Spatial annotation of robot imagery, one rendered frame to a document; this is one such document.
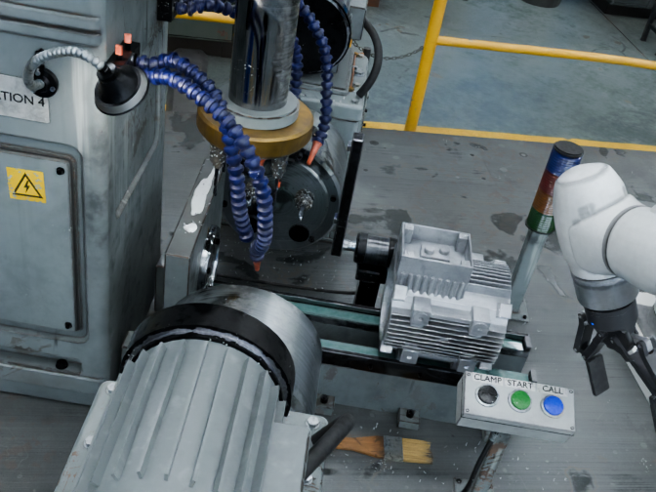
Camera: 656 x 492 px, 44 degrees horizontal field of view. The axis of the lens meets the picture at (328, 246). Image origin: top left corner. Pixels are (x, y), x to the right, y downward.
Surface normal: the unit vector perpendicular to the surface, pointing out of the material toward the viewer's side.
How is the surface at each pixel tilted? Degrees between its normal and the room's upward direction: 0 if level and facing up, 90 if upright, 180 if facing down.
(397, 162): 0
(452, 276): 90
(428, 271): 90
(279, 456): 0
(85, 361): 90
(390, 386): 90
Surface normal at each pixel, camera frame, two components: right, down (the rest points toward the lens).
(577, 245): -0.83, 0.44
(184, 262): -0.08, 0.58
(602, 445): 0.15, -0.80
